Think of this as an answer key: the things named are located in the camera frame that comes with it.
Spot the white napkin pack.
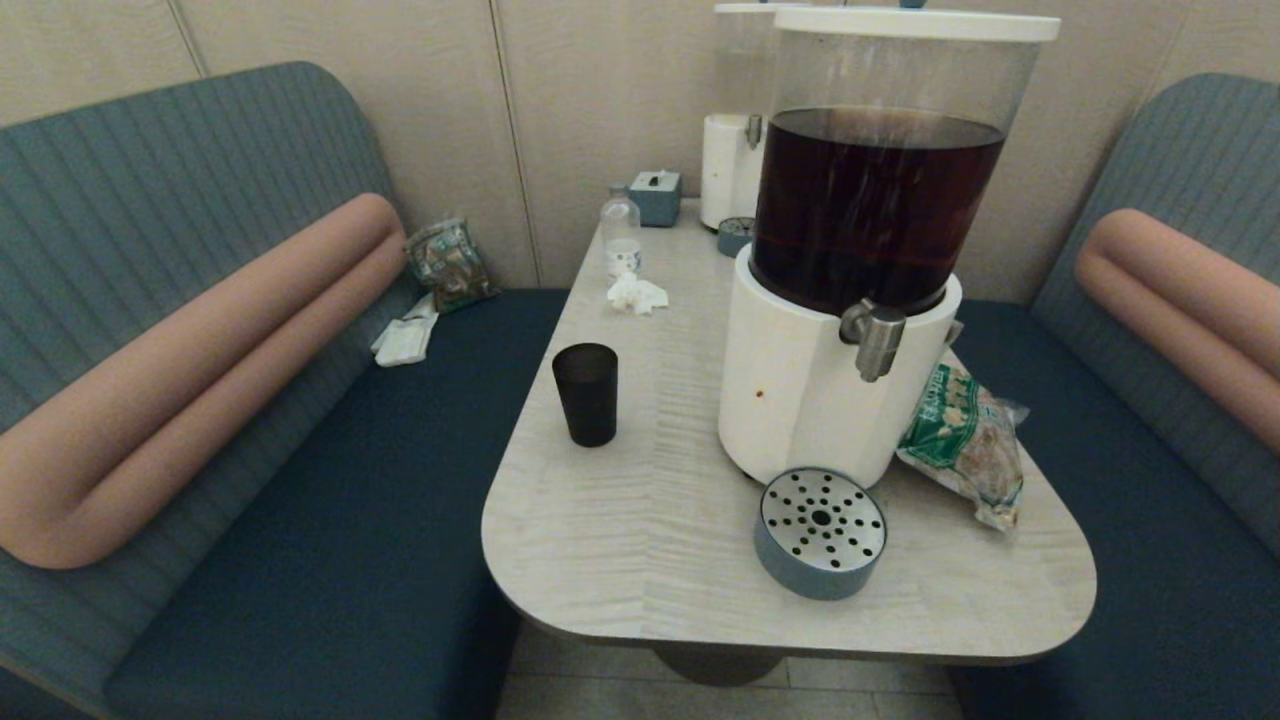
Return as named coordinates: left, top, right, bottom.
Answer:
left=371, top=294, right=440, bottom=368

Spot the clear plastic bottle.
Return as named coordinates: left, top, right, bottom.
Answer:
left=601, top=184, right=642, bottom=279

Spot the clear dark snack bag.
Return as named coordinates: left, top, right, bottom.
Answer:
left=404, top=217, right=498, bottom=314

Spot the crumpled white tissue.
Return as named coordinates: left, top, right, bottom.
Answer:
left=606, top=272, right=670, bottom=316

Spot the large dark tea dispenser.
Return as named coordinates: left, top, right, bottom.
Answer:
left=717, top=8, right=1062, bottom=489

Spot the round perforated drip tray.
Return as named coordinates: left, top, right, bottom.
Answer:
left=753, top=467, right=889, bottom=602

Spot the pink bolster cushion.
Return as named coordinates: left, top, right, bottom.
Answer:
left=1075, top=208, right=1280, bottom=456
left=0, top=193, right=408, bottom=570

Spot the empty white drink dispenser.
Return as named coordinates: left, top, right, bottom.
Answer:
left=700, top=2, right=801, bottom=231

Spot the green snack bag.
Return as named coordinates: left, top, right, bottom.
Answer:
left=896, top=360, right=1031, bottom=532

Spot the blue-grey tissue box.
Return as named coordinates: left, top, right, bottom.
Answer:
left=629, top=169, right=683, bottom=228

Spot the black plastic cup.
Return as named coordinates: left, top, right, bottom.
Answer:
left=552, top=343, right=619, bottom=448

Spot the teal bench sofa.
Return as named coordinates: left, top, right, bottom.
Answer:
left=945, top=72, right=1280, bottom=720
left=0, top=60, right=571, bottom=720

